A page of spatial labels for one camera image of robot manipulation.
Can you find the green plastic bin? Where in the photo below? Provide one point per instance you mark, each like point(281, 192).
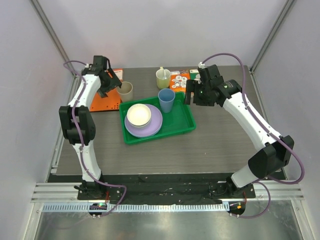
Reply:
point(179, 121)

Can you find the beige cup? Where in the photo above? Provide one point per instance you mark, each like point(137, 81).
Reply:
point(125, 91)

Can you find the green book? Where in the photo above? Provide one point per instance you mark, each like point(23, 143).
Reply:
point(194, 74)

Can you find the orange book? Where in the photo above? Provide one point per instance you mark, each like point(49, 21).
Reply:
point(178, 80)

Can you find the blue plate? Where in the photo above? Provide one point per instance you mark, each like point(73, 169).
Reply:
point(142, 132)

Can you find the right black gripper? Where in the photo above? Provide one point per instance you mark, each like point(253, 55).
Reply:
point(196, 95)

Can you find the white bowl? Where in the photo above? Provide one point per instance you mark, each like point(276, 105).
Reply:
point(139, 113)
point(140, 125)

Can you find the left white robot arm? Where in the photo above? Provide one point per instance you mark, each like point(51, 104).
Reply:
point(78, 126)

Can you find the white spoon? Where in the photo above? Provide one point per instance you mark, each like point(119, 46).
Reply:
point(163, 73)

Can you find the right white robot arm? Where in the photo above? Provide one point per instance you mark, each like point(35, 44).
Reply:
point(273, 150)

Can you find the orange folder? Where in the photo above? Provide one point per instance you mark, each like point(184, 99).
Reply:
point(109, 103)

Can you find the green cup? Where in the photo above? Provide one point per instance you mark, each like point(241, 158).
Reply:
point(162, 83)

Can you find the blue cup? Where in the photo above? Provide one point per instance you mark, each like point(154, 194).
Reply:
point(166, 99)

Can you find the purple plate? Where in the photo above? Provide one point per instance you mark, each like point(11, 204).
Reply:
point(156, 118)

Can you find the white slotted cable duct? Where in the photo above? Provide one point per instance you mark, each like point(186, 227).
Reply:
point(98, 207)

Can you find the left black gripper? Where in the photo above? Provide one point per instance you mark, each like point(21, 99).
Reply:
point(114, 84)

